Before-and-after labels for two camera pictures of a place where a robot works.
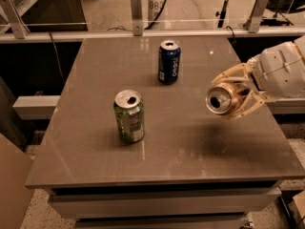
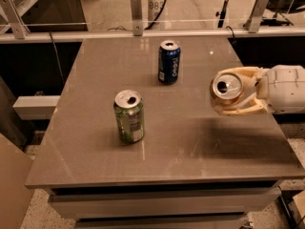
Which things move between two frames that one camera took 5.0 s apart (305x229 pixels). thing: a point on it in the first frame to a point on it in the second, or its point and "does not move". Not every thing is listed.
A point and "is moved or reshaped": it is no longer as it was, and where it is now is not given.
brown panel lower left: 15,198 does not move
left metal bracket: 19,27 does not move
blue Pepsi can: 169,61 does not move
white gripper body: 276,71 to 280,88
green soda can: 130,114 does not move
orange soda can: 224,99 is moved or reshaped
